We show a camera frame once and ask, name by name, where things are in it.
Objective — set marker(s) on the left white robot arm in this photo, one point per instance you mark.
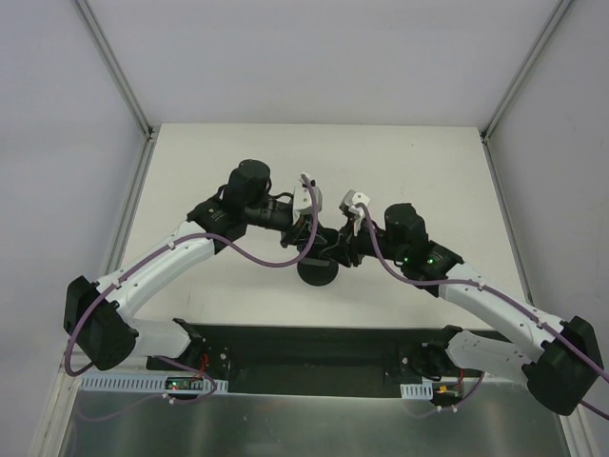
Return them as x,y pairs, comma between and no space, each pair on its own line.
100,315

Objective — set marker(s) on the black phone stand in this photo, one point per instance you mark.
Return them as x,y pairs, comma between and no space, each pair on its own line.
317,276

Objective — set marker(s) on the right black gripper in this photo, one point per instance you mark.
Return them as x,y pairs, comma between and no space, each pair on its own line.
352,242

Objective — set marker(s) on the white cable duct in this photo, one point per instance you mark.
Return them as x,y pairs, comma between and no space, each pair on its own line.
142,383
422,391

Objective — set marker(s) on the left white cable duct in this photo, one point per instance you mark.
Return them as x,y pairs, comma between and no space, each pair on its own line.
142,383

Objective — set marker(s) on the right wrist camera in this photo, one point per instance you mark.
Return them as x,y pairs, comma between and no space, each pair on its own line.
352,208

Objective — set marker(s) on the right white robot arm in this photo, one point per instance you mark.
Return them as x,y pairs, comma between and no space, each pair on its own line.
558,361

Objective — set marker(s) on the black smartphone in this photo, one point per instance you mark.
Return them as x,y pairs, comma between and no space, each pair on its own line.
329,247

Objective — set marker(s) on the aluminium frame post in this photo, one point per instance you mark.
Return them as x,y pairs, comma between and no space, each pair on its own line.
113,66
548,31

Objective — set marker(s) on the right white cable duct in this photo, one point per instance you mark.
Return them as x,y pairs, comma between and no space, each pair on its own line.
422,391

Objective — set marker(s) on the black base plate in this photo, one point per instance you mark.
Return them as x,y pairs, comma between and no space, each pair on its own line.
336,362

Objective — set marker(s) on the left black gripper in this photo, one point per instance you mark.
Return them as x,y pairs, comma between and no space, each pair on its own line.
295,231

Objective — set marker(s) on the left aluminium frame post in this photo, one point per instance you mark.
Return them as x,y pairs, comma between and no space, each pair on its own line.
113,66

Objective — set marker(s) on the right aluminium frame post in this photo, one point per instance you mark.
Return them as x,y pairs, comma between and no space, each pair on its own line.
548,31

